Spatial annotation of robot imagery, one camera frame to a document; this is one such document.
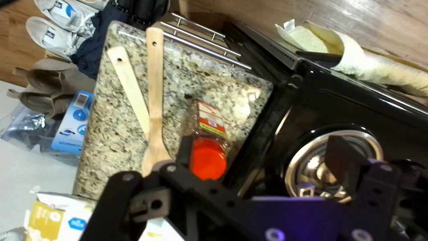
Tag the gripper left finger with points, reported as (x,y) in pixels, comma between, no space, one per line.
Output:
(115,208)

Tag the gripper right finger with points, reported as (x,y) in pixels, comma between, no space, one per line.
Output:
(356,174)

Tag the wooden spoon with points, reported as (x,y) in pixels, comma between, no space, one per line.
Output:
(155,88)

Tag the black electric stove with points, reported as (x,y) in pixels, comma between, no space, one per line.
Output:
(311,107)

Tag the steel rimmed flat pan lid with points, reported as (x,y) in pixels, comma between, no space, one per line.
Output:
(307,164)

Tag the yellow white package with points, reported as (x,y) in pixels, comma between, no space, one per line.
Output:
(53,218)

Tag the blue white carton box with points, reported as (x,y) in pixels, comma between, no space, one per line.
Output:
(73,124)

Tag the red lid spice jar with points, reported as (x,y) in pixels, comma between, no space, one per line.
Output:
(207,155)

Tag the cream kitchen towel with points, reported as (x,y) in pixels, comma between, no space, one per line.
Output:
(365,61)

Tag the clear plastic bag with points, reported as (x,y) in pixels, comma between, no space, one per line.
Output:
(24,127)

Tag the dark blue cloth bag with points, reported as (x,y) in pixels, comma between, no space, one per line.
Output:
(101,30)

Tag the white sneaker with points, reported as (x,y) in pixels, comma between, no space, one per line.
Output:
(61,8)
(51,37)

